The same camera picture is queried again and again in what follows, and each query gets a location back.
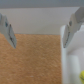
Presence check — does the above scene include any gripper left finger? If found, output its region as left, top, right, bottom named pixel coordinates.
left=0, top=13, right=18, bottom=50

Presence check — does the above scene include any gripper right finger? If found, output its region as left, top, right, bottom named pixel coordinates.
left=62, top=8, right=84, bottom=49

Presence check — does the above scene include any yellow block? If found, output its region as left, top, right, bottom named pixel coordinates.
left=78, top=69, right=84, bottom=80

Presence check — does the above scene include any white plastic box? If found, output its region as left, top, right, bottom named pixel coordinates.
left=59, top=23, right=84, bottom=84

